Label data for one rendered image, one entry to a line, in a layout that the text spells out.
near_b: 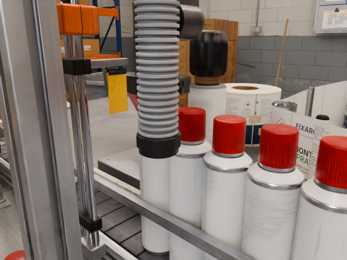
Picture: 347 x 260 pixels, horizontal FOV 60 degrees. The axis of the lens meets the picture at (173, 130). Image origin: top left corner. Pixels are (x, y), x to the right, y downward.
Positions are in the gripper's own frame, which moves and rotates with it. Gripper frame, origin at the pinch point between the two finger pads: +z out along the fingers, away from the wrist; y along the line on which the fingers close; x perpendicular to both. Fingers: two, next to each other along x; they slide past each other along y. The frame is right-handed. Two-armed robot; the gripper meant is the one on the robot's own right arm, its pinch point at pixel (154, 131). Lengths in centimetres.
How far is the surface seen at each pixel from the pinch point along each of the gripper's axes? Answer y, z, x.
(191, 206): -14.9, 3.8, 8.4
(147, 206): -9.3, 5.4, 10.2
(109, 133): 54, 19, -28
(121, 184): 5.2, 10.2, 3.3
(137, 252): -7.0, 13.6, 10.2
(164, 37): -19.3, -14.7, 17.1
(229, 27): 193, -27, -317
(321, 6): 113, -54, -413
